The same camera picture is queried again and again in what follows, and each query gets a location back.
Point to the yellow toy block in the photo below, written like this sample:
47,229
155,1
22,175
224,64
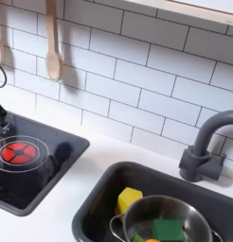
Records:
129,200

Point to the steel pot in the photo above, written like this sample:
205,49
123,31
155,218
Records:
143,217

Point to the orange toy vegetable green tip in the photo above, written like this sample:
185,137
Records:
138,238

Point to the green toy block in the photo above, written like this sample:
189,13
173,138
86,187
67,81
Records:
168,230

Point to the black toy stove top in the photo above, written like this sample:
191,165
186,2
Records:
63,143

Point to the dark grey sink basin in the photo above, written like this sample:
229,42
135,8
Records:
99,201

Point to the wooden spoon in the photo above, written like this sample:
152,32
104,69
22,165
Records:
54,64

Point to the dark grey tap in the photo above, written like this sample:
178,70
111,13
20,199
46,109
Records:
200,157

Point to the wooden shelf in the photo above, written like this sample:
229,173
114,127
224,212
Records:
191,14

